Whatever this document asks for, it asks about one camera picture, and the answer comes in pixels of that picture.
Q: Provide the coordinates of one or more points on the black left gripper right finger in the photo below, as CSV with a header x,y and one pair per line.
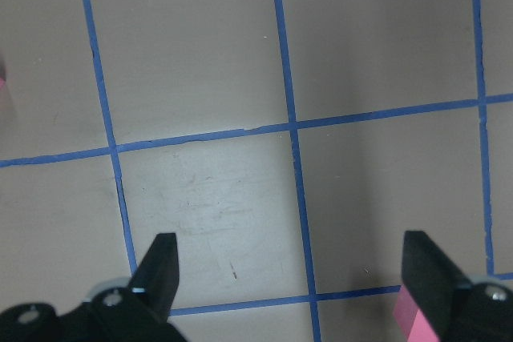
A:
x,y
438,287

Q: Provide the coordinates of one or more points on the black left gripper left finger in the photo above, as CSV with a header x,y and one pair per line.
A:
x,y
156,279

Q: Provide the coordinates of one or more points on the pink cube near aisle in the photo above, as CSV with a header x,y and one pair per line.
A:
x,y
411,320

